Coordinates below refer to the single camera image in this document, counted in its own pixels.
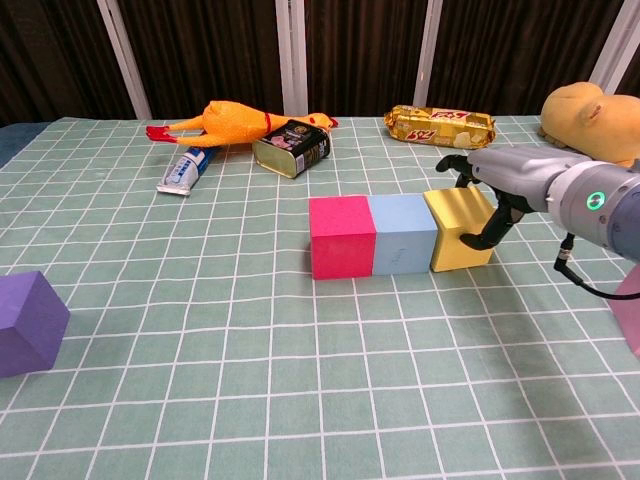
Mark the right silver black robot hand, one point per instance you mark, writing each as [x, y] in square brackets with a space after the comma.
[520, 172]

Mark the yellow foam cube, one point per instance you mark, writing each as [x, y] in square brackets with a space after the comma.
[455, 215]

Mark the blue foam cube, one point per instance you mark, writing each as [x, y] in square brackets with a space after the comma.
[402, 240]

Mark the pink foam cube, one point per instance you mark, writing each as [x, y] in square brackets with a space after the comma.
[631, 320]

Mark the red foam cube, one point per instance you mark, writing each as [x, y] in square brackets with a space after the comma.
[342, 240]

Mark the purple foam cube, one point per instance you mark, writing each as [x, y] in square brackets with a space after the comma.
[27, 325]

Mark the yellow plush animal toy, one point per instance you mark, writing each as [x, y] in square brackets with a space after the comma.
[590, 125]

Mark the gold biscuit packet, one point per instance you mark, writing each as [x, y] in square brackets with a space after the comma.
[440, 127]

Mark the black rectangular tin can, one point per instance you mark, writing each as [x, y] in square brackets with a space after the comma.
[295, 147]

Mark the orange rubber chicken toy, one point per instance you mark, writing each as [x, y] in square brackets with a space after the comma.
[232, 122]

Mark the green checkered tablecloth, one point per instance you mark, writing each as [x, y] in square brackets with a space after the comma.
[320, 400]

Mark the black pleated curtain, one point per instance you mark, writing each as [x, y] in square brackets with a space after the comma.
[210, 50]

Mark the white blue toothpaste tube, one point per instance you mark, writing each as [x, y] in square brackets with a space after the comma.
[185, 172]

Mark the dark blue table pad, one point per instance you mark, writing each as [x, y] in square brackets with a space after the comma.
[20, 137]

